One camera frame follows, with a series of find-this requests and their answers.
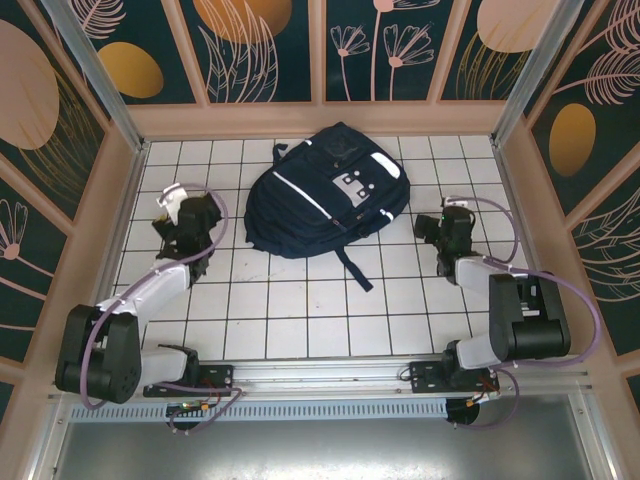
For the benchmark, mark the navy blue backpack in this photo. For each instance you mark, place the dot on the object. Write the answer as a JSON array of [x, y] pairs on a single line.
[[320, 200]]

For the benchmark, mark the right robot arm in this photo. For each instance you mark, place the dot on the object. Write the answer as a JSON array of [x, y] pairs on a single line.
[[530, 325]]

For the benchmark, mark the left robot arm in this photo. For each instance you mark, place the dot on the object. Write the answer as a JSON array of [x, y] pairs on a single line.
[[100, 360]]

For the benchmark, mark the grey metal sheet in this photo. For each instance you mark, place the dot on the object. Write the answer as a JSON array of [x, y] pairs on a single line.
[[320, 450]]

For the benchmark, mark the aluminium side rail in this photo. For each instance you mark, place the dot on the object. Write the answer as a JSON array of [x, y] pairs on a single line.
[[117, 225], [530, 225]]

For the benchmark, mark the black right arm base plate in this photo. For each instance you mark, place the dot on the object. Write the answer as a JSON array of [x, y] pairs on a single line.
[[425, 375]]

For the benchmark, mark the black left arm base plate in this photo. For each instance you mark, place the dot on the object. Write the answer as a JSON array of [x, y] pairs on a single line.
[[220, 377]]

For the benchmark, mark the aluminium frame post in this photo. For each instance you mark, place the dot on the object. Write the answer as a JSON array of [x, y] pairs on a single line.
[[535, 75], [97, 75]]

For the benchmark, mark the aluminium mounting rail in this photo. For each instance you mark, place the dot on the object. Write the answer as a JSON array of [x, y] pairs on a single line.
[[320, 372]]

